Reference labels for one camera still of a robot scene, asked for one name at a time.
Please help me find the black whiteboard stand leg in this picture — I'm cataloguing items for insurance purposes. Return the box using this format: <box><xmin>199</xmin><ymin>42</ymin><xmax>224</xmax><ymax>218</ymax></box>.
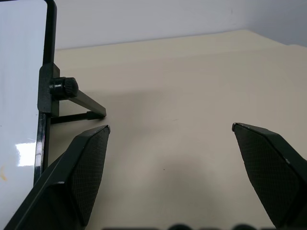
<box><xmin>49</xmin><ymin>89</ymin><xmax>107</xmax><ymax>125</ymax></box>

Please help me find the white board with black frame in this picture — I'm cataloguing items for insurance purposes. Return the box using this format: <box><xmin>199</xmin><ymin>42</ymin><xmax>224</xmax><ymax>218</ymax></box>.
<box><xmin>0</xmin><ymin>0</ymin><xmax>61</xmax><ymax>186</ymax></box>

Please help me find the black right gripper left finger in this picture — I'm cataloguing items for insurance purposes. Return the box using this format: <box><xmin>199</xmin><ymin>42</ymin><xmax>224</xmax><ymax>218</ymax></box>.
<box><xmin>0</xmin><ymin>125</ymin><xmax>111</xmax><ymax>230</ymax></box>

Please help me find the black stand clamp knob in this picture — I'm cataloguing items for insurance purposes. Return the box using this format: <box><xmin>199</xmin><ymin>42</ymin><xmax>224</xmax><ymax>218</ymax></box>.
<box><xmin>49</xmin><ymin>76</ymin><xmax>79</xmax><ymax>100</ymax></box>

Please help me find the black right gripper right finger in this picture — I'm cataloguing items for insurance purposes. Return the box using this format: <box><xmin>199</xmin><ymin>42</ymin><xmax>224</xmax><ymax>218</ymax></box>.
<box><xmin>232</xmin><ymin>122</ymin><xmax>307</xmax><ymax>230</ymax></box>

